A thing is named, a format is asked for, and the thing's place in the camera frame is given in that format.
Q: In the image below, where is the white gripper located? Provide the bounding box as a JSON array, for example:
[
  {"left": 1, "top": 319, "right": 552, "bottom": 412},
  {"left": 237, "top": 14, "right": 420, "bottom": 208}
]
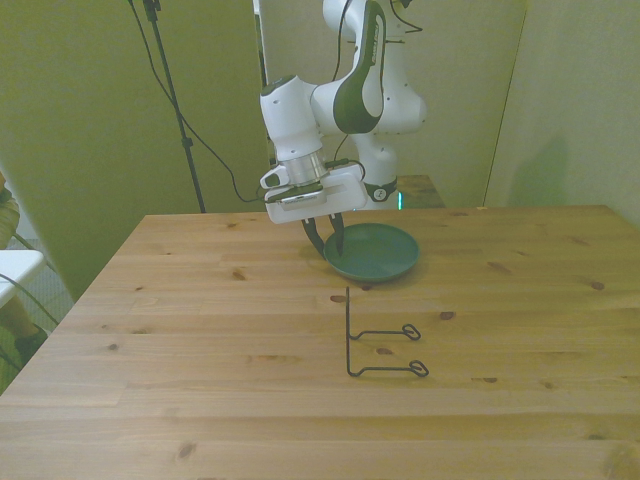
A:
[{"left": 264, "top": 163, "right": 370, "bottom": 262}]

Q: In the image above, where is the green round plate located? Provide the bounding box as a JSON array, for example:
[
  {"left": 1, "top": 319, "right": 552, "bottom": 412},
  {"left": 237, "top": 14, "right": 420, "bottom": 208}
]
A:
[{"left": 322, "top": 223, "right": 421, "bottom": 282}]

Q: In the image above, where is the wooden cabinet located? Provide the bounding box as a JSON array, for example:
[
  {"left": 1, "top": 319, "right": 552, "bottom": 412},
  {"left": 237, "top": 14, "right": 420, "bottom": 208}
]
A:
[{"left": 394, "top": 174, "right": 446, "bottom": 210}]

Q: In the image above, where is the black tripod pole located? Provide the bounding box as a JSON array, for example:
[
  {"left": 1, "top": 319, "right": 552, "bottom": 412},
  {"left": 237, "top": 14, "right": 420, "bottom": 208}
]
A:
[{"left": 127, "top": 0, "right": 207, "bottom": 215}]

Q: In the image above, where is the white side table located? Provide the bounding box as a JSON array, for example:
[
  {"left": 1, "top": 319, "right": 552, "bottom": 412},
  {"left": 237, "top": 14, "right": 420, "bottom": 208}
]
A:
[{"left": 0, "top": 249, "right": 46, "bottom": 307}]

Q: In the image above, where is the seated person striped clothing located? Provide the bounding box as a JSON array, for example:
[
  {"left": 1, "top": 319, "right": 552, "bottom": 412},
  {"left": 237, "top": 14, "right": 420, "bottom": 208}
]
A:
[{"left": 0, "top": 169, "right": 50, "bottom": 381}]

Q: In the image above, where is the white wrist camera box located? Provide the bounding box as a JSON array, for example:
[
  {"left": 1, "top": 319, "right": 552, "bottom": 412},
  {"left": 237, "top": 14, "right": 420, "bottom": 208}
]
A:
[{"left": 258, "top": 167, "right": 325, "bottom": 206}]

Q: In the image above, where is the black wire plate stand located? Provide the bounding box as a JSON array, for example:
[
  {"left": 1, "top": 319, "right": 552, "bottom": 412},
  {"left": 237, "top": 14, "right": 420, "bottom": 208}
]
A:
[{"left": 344, "top": 285, "right": 431, "bottom": 379}]

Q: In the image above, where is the black tripod cable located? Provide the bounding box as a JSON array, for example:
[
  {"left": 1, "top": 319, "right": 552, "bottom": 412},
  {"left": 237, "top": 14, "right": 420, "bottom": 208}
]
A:
[{"left": 127, "top": 0, "right": 269, "bottom": 204}]

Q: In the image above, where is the dark floor cable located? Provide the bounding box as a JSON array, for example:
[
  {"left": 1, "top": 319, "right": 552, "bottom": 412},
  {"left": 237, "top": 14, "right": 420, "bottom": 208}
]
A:
[{"left": 0, "top": 272, "right": 60, "bottom": 326}]

